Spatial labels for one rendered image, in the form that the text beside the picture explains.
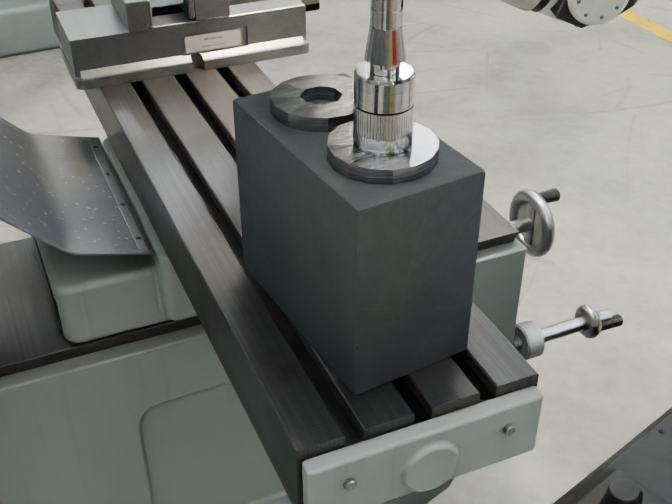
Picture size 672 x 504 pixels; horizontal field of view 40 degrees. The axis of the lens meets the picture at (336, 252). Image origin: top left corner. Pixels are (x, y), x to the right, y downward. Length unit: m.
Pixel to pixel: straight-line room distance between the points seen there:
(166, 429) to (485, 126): 2.32
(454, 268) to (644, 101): 3.00
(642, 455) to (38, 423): 0.80
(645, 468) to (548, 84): 2.61
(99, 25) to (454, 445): 0.83
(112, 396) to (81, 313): 0.14
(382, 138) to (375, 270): 0.10
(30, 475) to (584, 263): 1.83
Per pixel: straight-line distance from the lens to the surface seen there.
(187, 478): 1.39
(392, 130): 0.71
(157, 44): 1.36
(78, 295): 1.14
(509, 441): 0.84
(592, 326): 1.57
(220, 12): 1.37
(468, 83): 3.74
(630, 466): 1.33
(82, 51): 1.34
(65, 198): 1.20
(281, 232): 0.82
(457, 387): 0.81
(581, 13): 1.20
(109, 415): 1.26
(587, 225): 2.90
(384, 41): 0.69
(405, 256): 0.73
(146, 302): 1.17
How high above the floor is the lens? 1.53
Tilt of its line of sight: 35 degrees down
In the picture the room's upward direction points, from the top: straight up
